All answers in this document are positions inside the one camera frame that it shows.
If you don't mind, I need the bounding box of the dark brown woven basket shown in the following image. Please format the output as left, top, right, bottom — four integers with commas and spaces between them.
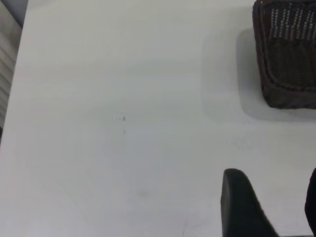
252, 0, 316, 110

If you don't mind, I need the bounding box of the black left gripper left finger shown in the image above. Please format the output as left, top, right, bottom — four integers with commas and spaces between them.
220, 168, 281, 237

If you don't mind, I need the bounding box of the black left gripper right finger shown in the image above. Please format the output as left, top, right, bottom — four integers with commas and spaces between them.
304, 167, 316, 237

